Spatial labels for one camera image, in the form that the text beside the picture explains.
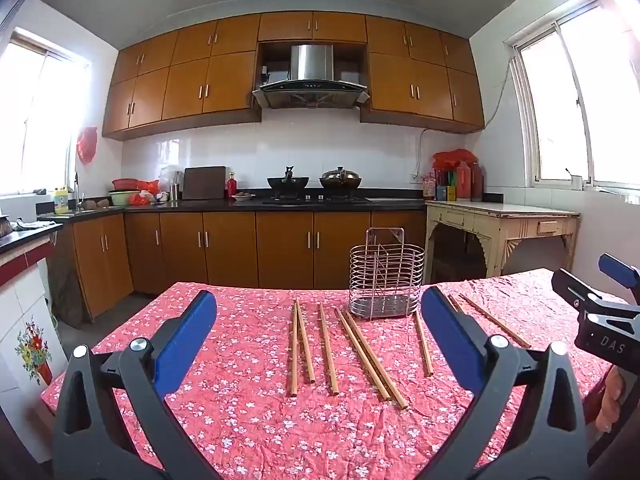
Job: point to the dark pot with lid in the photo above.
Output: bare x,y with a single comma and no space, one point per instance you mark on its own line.
340,179

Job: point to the pink labelled bottle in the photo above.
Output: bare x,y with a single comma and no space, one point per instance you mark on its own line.
429,187

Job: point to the narrow wooden wall cabinet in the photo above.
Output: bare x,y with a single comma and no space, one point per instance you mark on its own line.
312,26

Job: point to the black gas stove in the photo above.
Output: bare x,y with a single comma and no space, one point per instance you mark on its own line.
315,200

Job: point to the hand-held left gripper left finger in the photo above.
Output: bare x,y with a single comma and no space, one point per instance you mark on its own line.
185,340

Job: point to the white framed sliding window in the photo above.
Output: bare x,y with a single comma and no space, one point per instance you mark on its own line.
575,110

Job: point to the wooden wall cabinet unit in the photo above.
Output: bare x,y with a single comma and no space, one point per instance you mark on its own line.
185,85
420,80

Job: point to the crumpled red plastic bag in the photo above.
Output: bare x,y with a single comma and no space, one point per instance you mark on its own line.
452,157

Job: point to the cream wooden side table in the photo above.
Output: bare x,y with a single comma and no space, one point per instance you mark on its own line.
500,208

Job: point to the small metal cup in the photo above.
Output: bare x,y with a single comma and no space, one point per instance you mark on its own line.
577,182

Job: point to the small colourful boxes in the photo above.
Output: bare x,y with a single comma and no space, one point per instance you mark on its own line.
446,193

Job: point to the dark cutting board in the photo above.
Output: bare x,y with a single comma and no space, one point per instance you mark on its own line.
204,183

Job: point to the hanging red plastic bag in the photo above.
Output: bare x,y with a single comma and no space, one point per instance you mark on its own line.
87,145

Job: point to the white plate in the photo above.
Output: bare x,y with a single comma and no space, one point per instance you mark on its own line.
244,197

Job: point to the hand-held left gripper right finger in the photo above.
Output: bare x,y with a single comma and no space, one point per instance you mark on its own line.
450,340

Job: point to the black wok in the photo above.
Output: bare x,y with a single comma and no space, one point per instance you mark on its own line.
288,182

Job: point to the yellow detergent bottle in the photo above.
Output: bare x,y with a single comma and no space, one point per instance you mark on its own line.
61,202

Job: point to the person's right hand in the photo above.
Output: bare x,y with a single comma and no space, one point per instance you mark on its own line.
611,402

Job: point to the steel canister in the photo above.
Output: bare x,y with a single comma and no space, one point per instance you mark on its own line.
175,191

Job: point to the bare sliding window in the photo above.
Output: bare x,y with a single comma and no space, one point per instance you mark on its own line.
45,110

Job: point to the dark red bottle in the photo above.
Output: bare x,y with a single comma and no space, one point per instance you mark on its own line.
476,185

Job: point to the black kitchen countertop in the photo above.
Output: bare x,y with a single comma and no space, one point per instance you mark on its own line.
215,205

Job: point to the red basin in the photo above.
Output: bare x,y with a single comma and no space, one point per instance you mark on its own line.
125,183

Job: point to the metal faucet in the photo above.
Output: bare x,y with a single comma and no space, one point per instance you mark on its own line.
76,190

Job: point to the wooden chopstick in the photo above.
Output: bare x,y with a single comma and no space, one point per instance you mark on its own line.
305,345
423,345
495,321
375,360
328,355
362,357
292,355
454,302

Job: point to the red floral tablecloth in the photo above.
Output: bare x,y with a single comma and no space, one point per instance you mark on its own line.
240,410

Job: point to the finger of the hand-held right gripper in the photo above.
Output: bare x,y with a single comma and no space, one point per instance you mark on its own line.
620,270
575,287

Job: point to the orange red bottle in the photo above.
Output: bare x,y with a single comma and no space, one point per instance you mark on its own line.
464,182

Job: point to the steel range hood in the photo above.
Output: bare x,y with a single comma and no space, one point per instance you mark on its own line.
311,67

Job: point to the wooden base cabinets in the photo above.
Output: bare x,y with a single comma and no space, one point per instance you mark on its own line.
230,245

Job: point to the green basin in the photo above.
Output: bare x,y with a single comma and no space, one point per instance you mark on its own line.
121,198

